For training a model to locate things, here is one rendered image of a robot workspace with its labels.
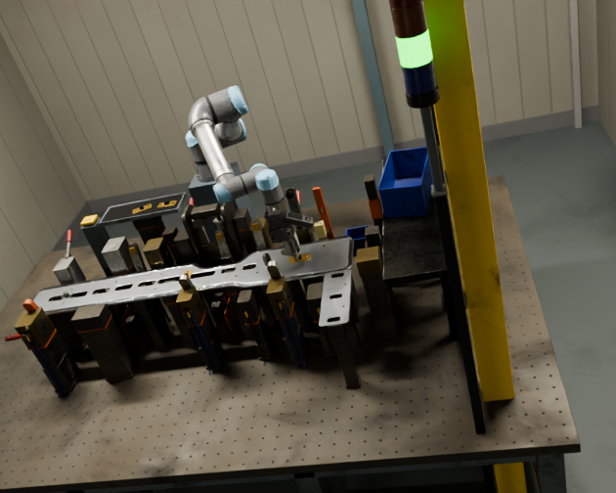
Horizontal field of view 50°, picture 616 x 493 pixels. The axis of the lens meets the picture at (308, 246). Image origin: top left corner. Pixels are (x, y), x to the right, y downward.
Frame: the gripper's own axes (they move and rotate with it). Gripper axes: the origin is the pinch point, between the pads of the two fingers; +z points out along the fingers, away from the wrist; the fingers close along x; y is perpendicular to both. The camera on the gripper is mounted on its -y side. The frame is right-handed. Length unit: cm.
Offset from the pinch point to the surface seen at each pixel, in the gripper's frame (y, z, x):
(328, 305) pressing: -12.9, 2.3, 31.0
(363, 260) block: -26.1, -3.4, 16.7
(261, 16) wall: 48, -26, -271
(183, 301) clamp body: 40.4, -2.7, 22.0
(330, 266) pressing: -12.6, 2.4, 8.6
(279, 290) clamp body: 3.8, -2.4, 24.1
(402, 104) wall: -36, 61, -269
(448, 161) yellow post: -60, -54, 53
